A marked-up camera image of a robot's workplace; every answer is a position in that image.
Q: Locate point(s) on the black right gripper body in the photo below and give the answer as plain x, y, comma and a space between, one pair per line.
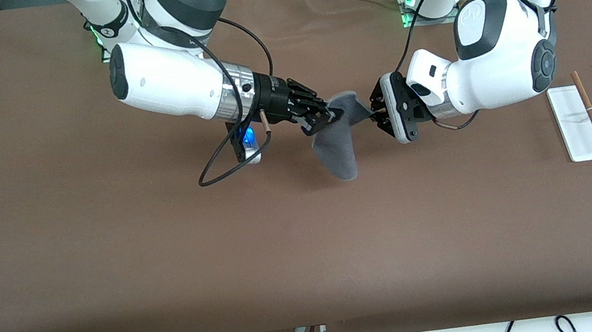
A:
274, 98

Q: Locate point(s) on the grey and pink towel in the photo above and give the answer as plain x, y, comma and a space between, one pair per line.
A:
337, 148

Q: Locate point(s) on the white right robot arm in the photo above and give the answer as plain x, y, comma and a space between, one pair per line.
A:
169, 85

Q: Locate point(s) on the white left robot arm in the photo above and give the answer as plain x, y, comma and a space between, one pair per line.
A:
497, 74

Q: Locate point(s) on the white rack with wooden bars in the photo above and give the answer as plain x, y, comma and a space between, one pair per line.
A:
577, 123

